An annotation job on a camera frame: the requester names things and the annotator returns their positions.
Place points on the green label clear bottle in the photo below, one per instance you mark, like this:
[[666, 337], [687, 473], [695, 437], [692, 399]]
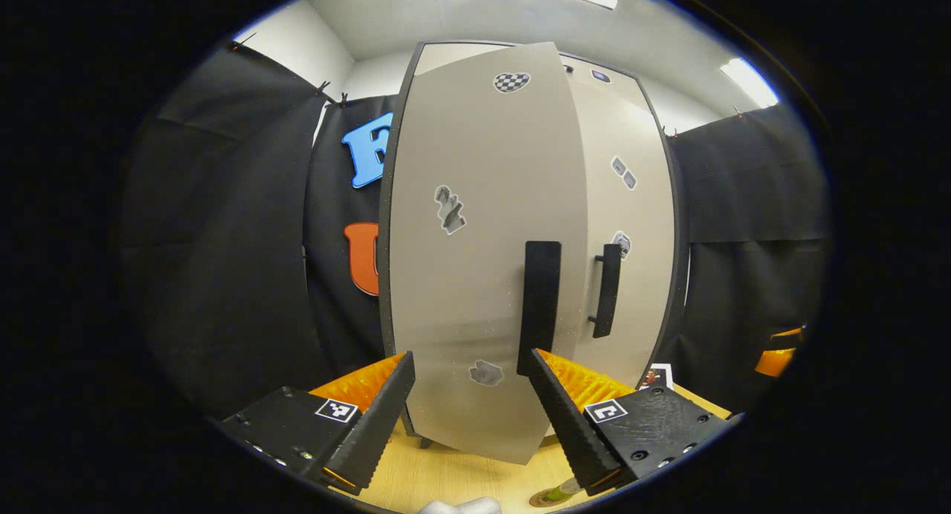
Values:
[[561, 492]]

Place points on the grey cabinet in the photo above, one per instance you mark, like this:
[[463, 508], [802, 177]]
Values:
[[384, 276]]

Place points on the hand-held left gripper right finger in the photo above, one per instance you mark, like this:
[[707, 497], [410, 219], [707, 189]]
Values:
[[568, 425]]

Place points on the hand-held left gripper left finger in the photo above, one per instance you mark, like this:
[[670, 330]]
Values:
[[379, 425]]

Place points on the small printed card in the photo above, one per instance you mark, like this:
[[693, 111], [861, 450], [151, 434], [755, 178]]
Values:
[[657, 376]]

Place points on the grey cabinet door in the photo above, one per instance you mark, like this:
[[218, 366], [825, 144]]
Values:
[[646, 291], [475, 291]]

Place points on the black backdrop cloth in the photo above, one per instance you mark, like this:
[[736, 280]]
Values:
[[223, 239]]

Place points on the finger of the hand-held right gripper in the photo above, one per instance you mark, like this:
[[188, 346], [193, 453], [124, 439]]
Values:
[[789, 333], [774, 362]]

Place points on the round brown coaster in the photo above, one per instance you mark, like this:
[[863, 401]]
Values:
[[536, 501]]

